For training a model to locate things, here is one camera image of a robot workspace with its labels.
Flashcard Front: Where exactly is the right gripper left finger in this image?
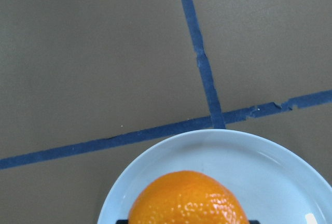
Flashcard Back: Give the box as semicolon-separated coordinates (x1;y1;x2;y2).
116;219;129;224

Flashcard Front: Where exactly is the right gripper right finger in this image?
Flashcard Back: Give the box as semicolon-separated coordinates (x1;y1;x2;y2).
249;220;260;224

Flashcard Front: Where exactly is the orange mandarin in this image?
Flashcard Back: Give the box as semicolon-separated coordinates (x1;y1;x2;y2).
128;171;249;223

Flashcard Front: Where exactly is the light blue plate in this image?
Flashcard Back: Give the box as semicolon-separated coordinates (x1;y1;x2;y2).
98;129;331;223

